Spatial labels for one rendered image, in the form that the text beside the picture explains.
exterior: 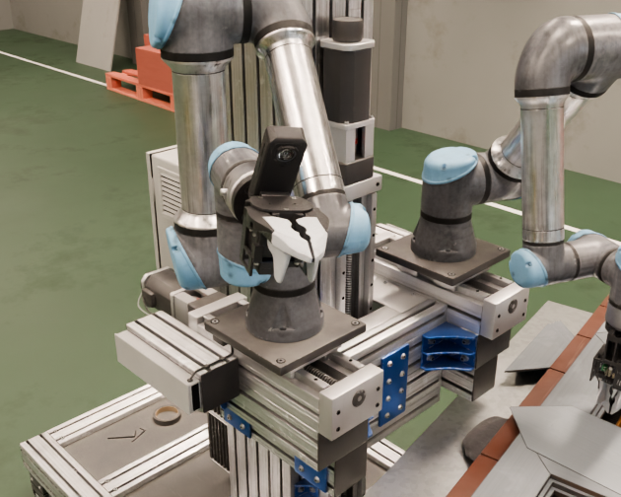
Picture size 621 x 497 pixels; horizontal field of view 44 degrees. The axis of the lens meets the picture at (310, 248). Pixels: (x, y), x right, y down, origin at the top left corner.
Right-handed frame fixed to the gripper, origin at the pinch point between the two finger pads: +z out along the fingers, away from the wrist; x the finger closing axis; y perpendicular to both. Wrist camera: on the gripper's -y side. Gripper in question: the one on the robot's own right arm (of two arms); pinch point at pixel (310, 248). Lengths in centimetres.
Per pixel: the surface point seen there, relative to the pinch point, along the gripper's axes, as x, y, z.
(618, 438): -78, 51, -26
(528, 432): -63, 53, -33
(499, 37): -294, 22, -439
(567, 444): -68, 52, -28
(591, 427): -75, 51, -31
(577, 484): -63, 53, -18
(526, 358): -91, 62, -73
